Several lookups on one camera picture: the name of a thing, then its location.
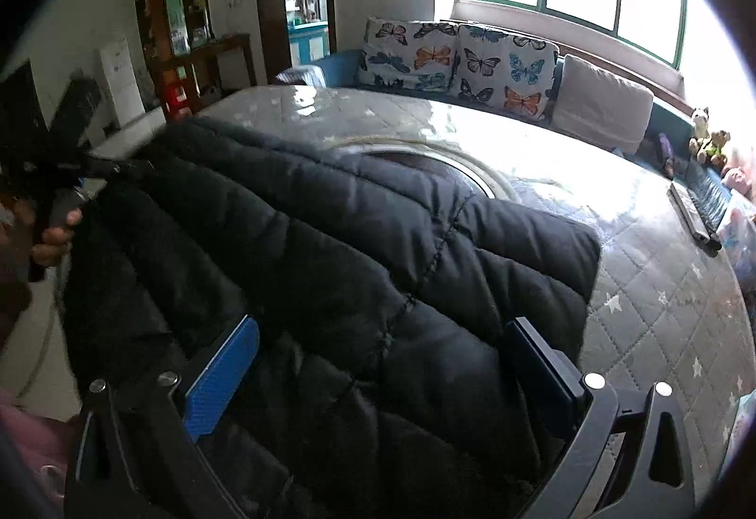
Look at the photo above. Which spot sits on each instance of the grey remote control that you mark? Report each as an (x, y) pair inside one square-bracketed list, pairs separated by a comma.
[(691, 212)]

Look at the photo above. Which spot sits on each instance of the person's left hand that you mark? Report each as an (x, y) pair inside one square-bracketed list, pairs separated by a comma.
[(56, 246)]

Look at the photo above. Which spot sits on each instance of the black ribbed object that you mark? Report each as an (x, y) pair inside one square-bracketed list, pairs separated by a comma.
[(709, 191)]

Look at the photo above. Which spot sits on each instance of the grey pillow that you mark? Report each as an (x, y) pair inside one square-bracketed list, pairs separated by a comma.
[(602, 103)]

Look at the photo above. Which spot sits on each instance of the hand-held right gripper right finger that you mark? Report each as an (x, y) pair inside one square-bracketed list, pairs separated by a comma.
[(543, 377)]

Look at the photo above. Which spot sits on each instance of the wooden desk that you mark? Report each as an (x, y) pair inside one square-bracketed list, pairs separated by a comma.
[(230, 44)]

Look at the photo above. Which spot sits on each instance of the pink plush toy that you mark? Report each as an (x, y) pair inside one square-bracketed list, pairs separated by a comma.
[(739, 179)]

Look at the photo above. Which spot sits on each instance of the black puffer jacket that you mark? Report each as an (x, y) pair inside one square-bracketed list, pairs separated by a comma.
[(354, 271)]

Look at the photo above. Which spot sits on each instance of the butterfly print pillow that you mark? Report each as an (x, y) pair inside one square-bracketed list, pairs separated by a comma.
[(407, 55), (505, 73)]

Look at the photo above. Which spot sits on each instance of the dark leather cushion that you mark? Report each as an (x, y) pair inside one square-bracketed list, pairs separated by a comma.
[(298, 75)]

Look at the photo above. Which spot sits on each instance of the purple toy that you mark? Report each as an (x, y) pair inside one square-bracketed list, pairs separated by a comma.
[(666, 147)]

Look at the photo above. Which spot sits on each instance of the grey quilted mattress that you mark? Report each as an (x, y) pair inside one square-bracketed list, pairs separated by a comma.
[(649, 306)]

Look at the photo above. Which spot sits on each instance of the pastel printed blanket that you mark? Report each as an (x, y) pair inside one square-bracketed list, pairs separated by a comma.
[(741, 233)]

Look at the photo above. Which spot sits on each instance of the white floor appliance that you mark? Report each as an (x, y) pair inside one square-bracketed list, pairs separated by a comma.
[(121, 79)]

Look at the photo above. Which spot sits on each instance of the person's pink garment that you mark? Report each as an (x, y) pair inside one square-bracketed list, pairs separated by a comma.
[(32, 436)]

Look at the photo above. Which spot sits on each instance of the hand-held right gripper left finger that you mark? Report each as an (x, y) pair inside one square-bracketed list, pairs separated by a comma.
[(221, 377)]

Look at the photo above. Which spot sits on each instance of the cat plush toy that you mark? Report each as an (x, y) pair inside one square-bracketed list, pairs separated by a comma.
[(700, 120)]

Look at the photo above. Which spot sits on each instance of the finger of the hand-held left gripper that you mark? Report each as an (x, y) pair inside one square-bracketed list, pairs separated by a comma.
[(112, 168)]

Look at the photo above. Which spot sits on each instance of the blue sofa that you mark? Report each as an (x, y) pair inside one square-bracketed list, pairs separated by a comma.
[(339, 67)]

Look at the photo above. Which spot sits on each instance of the brown bear plush toy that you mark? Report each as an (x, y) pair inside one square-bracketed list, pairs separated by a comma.
[(713, 144)]

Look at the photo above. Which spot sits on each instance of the small red stool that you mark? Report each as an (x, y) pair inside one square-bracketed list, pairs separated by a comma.
[(179, 103)]

